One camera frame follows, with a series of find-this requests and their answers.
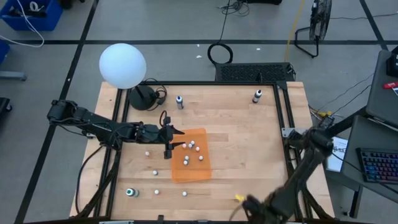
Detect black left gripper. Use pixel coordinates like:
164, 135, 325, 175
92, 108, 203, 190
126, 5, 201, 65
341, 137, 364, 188
144, 116, 186, 159

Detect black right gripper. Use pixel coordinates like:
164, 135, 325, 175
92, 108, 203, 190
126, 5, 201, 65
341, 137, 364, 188
242, 191, 282, 224

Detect orange translucent plastic bin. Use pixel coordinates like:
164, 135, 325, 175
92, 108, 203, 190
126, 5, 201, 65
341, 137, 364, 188
170, 128, 213, 184

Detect white globe table lamp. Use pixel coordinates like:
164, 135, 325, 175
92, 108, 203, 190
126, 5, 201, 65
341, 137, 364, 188
98, 42, 158, 111

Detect white paper sheet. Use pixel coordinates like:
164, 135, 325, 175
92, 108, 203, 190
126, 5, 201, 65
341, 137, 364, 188
325, 136, 349, 173

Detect black mesh mat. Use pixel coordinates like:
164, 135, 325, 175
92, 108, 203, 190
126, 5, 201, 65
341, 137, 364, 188
214, 62, 296, 83

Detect grey desk with keyboard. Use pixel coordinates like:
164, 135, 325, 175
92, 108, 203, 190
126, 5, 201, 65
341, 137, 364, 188
340, 114, 398, 205

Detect black backlit keyboard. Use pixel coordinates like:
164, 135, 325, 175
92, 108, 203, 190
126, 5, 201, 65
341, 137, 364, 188
356, 147, 398, 184

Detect black floor object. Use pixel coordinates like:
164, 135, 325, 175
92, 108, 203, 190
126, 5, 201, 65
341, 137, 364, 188
0, 96, 13, 114

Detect grey floor stand foot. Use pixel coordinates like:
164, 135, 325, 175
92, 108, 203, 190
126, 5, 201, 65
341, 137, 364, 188
0, 70, 28, 82

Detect blue storage bin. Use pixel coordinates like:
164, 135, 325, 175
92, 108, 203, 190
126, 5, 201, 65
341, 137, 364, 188
0, 0, 64, 32

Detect black floor fan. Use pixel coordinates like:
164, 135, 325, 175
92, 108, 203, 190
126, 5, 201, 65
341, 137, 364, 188
294, 0, 333, 59

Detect blue container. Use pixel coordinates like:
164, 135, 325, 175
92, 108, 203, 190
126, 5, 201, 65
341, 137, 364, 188
0, 39, 11, 67

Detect black desk item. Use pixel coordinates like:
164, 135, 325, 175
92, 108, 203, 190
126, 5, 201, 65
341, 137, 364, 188
386, 46, 398, 78

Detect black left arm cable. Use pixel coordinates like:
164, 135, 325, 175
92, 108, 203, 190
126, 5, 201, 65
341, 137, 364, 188
158, 110, 169, 127

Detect black lamp cable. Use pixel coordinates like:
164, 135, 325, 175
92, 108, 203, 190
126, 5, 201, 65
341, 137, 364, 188
141, 77, 168, 112

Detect black aluminium table frame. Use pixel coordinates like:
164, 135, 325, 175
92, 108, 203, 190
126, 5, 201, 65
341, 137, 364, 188
70, 80, 336, 224

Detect coiled black floor cable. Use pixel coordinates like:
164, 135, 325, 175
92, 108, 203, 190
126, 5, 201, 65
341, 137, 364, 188
206, 0, 234, 65

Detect black left base cable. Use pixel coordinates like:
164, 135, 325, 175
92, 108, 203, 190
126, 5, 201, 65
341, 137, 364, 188
74, 143, 108, 215

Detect yellow plug cable bundle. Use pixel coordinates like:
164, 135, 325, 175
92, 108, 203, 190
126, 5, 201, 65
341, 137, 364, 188
309, 105, 335, 121

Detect black cable tangle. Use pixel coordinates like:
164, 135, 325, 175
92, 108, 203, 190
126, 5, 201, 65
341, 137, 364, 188
219, 0, 251, 17

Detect black floor cables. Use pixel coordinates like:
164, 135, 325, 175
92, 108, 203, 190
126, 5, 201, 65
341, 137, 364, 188
332, 73, 374, 111

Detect yellow hanging cable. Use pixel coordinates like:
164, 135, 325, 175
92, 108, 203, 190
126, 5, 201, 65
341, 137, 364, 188
284, 0, 307, 62

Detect white floor cable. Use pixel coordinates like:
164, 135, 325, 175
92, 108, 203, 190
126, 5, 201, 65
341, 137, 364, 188
0, 0, 46, 49

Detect long black floor cable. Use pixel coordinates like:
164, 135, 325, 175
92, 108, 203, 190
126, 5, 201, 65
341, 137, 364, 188
329, 11, 398, 21

